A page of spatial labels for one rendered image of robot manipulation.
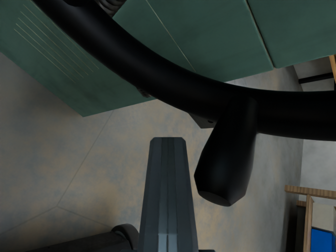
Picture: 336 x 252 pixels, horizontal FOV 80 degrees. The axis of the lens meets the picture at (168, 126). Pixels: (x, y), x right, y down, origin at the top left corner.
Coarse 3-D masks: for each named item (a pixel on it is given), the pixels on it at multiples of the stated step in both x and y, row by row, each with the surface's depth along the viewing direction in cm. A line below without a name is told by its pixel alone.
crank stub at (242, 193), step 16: (240, 96) 11; (224, 112) 11; (240, 112) 10; (256, 112) 11; (224, 128) 10; (240, 128) 10; (256, 128) 10; (208, 144) 10; (224, 144) 9; (240, 144) 9; (208, 160) 9; (224, 160) 9; (240, 160) 9; (208, 176) 9; (224, 176) 8; (240, 176) 8; (208, 192) 9; (224, 192) 8; (240, 192) 8
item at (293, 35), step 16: (256, 0) 24; (272, 0) 23; (288, 0) 22; (304, 0) 22; (320, 0) 21; (256, 16) 25; (272, 16) 24; (288, 16) 24; (304, 16) 23; (320, 16) 22; (272, 32) 26; (288, 32) 25; (304, 32) 24; (320, 32) 24; (272, 48) 27; (288, 48) 26; (304, 48) 26; (320, 48) 25; (288, 64) 28
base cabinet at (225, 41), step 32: (0, 0) 43; (128, 0) 30; (160, 0) 28; (192, 0) 27; (224, 0) 25; (0, 32) 53; (32, 32) 47; (64, 32) 42; (128, 32) 35; (160, 32) 32; (192, 32) 30; (224, 32) 28; (256, 32) 27; (32, 64) 61; (64, 64) 53; (96, 64) 47; (192, 64) 35; (224, 64) 33; (256, 64) 30; (64, 96) 71; (96, 96) 60; (128, 96) 53
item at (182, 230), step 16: (176, 144) 10; (176, 160) 9; (176, 176) 8; (176, 192) 7; (176, 208) 7; (192, 208) 7; (176, 224) 6; (192, 224) 6; (176, 240) 6; (192, 240) 6
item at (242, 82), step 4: (232, 80) 39; (236, 80) 41; (240, 80) 42; (244, 80) 43; (236, 84) 40; (240, 84) 42; (244, 84) 43; (192, 116) 42; (196, 116) 41; (196, 120) 42; (200, 120) 42; (204, 120) 41; (208, 120) 40; (200, 124) 43; (204, 124) 42; (208, 124) 42; (212, 124) 41
